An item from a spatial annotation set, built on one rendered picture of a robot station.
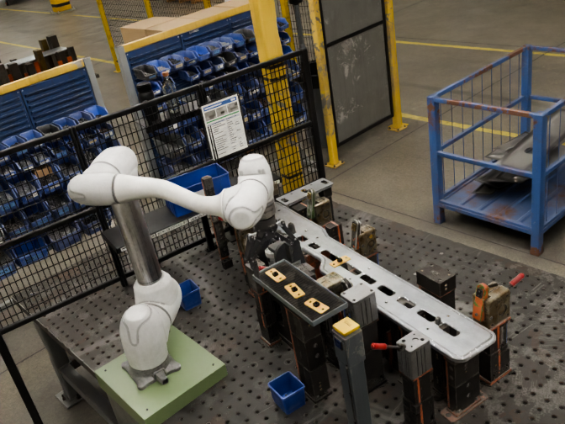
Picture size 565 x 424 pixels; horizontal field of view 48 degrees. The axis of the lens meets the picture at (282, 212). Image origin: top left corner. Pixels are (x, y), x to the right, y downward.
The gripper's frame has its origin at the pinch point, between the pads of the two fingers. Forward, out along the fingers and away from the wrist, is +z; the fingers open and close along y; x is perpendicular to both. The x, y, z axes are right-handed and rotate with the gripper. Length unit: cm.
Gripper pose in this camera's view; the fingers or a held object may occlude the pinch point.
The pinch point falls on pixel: (273, 266)
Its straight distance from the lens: 221.4
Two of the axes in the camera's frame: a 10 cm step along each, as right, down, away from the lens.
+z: 1.6, 8.7, 4.7
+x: -5.4, -3.2, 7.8
